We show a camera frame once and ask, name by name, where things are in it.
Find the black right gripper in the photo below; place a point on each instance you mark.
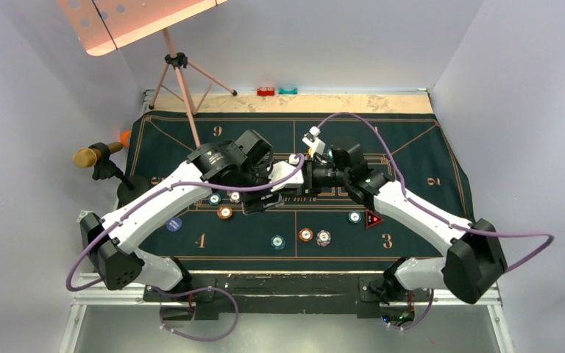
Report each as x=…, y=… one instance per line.
x=309, y=175

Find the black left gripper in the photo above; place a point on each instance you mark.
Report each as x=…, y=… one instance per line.
x=263, y=166

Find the green blue poker chip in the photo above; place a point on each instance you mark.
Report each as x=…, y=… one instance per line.
x=214, y=199

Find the black red all-in triangle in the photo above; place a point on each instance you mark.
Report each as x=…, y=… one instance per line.
x=372, y=219

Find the orange yellow poker chip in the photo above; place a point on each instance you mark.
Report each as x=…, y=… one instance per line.
x=224, y=212

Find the purple small blind button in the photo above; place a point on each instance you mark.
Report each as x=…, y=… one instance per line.
x=174, y=224

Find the blue white card deck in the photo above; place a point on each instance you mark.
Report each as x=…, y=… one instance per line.
x=261, y=203

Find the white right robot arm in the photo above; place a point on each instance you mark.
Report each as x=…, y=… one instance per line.
x=471, y=260

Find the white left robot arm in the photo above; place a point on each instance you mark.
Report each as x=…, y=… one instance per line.
x=113, y=241

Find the green poker mat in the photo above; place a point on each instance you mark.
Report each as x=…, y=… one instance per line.
x=413, y=143

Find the red block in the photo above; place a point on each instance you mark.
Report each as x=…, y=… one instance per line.
x=266, y=91

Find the white pink chip stack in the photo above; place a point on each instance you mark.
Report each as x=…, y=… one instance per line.
x=323, y=238

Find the teal block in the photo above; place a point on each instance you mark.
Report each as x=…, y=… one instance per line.
x=287, y=90

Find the orange yellow chip stack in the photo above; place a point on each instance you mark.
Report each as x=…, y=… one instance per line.
x=305, y=235

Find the gold microphone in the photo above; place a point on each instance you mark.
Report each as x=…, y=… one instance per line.
x=90, y=156

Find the grey lego brick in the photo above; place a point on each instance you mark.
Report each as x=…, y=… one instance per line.
x=81, y=214

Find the pink music stand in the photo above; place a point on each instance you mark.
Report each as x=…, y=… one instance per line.
x=106, y=26

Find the white left camera box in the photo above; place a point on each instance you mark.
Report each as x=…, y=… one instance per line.
x=287, y=174

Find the aluminium rail frame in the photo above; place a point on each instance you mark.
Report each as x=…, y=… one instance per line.
x=132, y=294

